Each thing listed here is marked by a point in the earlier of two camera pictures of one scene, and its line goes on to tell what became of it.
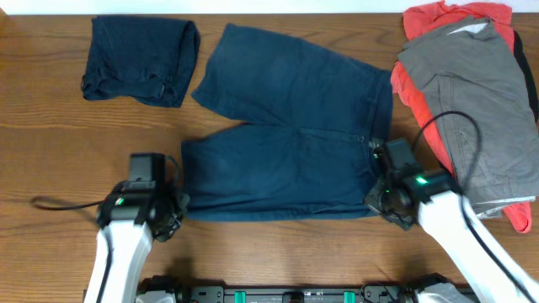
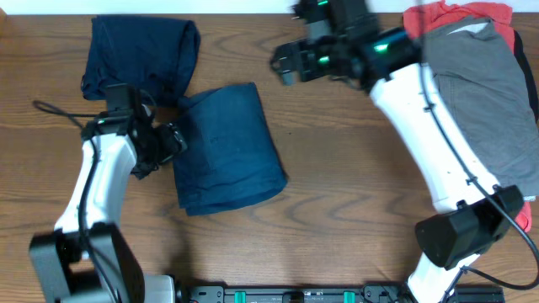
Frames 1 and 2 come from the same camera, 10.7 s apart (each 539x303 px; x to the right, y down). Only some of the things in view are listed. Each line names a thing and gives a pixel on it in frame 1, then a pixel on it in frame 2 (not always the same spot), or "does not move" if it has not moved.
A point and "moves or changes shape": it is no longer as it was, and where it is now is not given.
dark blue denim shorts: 302,151 moves or changes shape
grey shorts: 487,110 does not move
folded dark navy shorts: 147,59 does not move
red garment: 425,23 does not move
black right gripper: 372,200 to 306,50
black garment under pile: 522,65 does not move
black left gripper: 175,216 to 159,146
